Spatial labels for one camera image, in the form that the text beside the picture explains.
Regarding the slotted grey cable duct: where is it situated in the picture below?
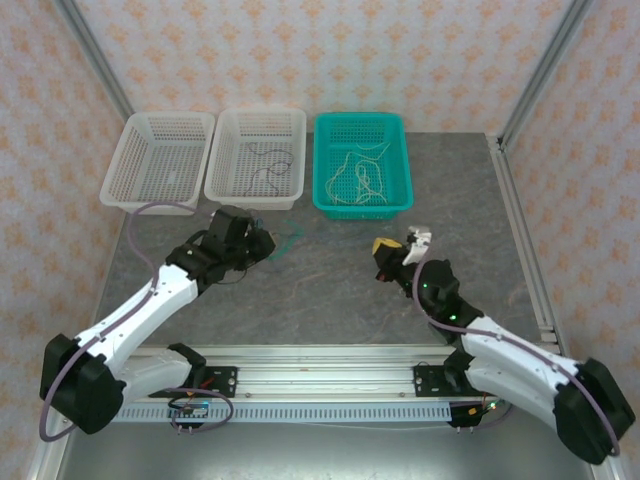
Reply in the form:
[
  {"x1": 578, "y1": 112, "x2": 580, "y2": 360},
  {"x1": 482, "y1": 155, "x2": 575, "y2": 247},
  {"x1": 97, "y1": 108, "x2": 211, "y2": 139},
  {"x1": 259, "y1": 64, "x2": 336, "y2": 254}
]
[{"x1": 112, "y1": 403, "x2": 454, "y2": 424}]

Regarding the aluminium frame bar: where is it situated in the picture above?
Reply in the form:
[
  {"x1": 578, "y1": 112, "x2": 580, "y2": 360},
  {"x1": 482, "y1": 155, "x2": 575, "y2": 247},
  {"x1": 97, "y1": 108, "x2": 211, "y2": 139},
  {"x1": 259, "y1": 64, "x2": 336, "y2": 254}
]
[{"x1": 24, "y1": 414, "x2": 74, "y2": 480}]

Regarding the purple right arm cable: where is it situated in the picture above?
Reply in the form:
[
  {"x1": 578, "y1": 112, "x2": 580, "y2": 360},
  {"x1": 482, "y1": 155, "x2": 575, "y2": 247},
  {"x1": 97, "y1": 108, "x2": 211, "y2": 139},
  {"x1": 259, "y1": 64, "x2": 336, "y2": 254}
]
[{"x1": 412, "y1": 247, "x2": 621, "y2": 459}]

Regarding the aluminium table edge rail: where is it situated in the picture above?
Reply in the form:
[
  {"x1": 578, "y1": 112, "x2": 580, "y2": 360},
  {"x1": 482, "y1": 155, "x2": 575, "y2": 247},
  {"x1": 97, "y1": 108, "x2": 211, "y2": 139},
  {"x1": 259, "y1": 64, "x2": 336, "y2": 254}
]
[{"x1": 487, "y1": 132, "x2": 569, "y2": 356}]

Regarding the thin cream cable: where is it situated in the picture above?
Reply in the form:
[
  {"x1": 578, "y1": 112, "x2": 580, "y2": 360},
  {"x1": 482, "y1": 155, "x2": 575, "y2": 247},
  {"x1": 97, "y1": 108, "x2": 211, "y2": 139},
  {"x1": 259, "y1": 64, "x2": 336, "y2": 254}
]
[{"x1": 324, "y1": 141, "x2": 394, "y2": 206}]

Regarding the small electronics board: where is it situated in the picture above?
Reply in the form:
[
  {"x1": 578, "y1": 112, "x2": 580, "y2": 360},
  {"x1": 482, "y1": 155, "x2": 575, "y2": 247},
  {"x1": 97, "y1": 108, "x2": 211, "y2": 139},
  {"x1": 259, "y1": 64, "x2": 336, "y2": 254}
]
[
  {"x1": 167, "y1": 402, "x2": 209, "y2": 419},
  {"x1": 467, "y1": 399, "x2": 501, "y2": 419}
]

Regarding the thin green cable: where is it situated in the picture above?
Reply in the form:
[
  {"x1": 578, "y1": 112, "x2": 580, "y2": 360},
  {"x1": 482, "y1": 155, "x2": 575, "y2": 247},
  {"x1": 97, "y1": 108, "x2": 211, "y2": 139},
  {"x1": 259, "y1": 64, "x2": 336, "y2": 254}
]
[{"x1": 266, "y1": 218, "x2": 306, "y2": 262}]

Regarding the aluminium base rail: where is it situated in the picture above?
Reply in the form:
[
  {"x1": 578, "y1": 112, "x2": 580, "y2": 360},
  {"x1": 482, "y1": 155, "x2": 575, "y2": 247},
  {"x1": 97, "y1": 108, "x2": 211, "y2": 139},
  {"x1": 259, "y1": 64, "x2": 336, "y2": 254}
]
[{"x1": 119, "y1": 344, "x2": 481, "y2": 401}]

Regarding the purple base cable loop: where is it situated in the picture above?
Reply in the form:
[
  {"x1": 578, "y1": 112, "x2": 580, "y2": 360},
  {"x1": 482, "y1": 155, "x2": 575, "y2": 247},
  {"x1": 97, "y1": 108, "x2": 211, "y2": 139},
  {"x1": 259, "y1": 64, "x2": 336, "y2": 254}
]
[
  {"x1": 472, "y1": 399, "x2": 514, "y2": 431},
  {"x1": 168, "y1": 387, "x2": 234, "y2": 432}
]

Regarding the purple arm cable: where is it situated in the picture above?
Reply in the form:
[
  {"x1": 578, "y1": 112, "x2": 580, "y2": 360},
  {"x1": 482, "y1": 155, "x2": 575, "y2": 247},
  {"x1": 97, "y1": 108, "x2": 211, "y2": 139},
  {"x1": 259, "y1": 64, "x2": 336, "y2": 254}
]
[
  {"x1": 412, "y1": 247, "x2": 621, "y2": 459},
  {"x1": 39, "y1": 201, "x2": 221, "y2": 444}
]

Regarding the teal plastic basket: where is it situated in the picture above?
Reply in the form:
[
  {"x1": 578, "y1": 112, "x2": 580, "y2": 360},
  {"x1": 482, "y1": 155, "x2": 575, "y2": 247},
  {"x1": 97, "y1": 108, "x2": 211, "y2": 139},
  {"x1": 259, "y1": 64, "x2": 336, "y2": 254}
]
[{"x1": 312, "y1": 112, "x2": 415, "y2": 221}]

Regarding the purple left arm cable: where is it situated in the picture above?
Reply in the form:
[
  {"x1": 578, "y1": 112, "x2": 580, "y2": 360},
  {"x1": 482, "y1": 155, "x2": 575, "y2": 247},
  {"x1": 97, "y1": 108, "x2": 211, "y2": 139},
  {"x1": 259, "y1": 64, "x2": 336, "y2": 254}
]
[{"x1": 39, "y1": 201, "x2": 221, "y2": 444}]

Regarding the aluminium frame post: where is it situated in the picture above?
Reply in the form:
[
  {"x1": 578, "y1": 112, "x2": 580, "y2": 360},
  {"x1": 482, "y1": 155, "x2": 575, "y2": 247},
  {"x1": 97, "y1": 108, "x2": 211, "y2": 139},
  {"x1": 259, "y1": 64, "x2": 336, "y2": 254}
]
[
  {"x1": 499, "y1": 0, "x2": 596, "y2": 146},
  {"x1": 53, "y1": 0, "x2": 135, "y2": 119}
]

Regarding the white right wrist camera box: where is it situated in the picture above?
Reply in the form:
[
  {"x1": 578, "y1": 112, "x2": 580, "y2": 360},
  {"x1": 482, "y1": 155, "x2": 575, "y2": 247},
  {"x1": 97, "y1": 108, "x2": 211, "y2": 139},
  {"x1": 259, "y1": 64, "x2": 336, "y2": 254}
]
[{"x1": 402, "y1": 224, "x2": 435, "y2": 266}]

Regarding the thin black cable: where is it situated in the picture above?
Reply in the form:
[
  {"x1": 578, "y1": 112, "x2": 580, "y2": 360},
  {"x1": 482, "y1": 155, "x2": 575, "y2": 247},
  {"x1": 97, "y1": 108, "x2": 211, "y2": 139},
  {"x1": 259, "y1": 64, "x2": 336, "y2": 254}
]
[{"x1": 243, "y1": 141, "x2": 295, "y2": 200}]

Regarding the white plastic basket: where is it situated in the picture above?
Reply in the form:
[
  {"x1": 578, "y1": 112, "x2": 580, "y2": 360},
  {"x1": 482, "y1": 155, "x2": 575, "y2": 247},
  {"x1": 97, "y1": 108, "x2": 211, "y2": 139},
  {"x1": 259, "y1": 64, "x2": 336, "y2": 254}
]
[
  {"x1": 98, "y1": 110, "x2": 216, "y2": 217},
  {"x1": 203, "y1": 107, "x2": 307, "y2": 213}
]

